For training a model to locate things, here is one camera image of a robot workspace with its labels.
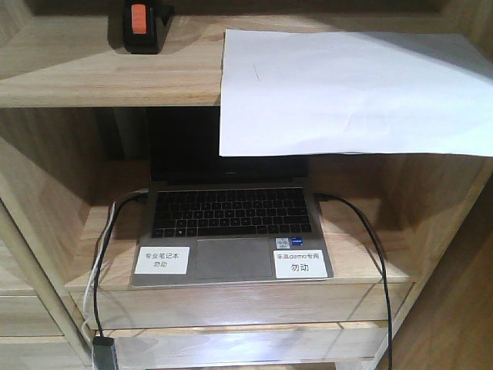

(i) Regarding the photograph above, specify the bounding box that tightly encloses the white cable left of laptop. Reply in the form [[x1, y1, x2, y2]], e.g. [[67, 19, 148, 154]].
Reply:
[[81, 187, 149, 340]]

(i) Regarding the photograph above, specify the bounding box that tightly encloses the black cable of laptop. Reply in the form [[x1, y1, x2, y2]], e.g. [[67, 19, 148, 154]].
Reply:
[[313, 192, 394, 370], [92, 190, 149, 340]]

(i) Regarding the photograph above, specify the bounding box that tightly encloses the black cable right of laptop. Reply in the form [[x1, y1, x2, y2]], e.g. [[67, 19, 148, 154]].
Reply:
[[313, 192, 394, 370]]

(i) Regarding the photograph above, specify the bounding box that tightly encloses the black cable left of laptop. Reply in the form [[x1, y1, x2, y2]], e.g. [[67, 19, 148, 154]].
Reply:
[[92, 190, 149, 340]]

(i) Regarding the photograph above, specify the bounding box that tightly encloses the grey laptop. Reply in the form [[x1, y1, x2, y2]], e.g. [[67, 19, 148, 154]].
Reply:
[[131, 106, 334, 288]]

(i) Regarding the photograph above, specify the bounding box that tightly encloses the white label on laptop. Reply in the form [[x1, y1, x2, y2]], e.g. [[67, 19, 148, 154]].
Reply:
[[273, 250, 332, 279], [134, 247, 189, 274]]

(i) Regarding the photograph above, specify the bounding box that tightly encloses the white label left on laptop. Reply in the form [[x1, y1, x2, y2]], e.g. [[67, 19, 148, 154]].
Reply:
[[134, 247, 189, 274]]

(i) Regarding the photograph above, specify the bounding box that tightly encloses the wooden shelf unit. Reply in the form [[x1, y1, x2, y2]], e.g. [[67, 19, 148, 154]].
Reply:
[[1, 1, 492, 369]]

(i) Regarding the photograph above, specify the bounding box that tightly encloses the white paper sheet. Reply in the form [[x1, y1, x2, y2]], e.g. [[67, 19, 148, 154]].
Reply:
[[219, 30, 492, 156]]

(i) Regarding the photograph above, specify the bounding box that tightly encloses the white label right on laptop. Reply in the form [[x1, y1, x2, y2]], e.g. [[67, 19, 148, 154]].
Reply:
[[273, 250, 332, 279]]

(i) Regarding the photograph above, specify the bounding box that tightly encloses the grey usb adapter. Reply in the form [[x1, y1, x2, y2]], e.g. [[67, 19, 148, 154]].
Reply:
[[92, 336, 119, 370]]

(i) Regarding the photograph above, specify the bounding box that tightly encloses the black stapler with orange label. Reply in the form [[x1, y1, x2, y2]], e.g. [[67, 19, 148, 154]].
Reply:
[[122, 0, 174, 55]]

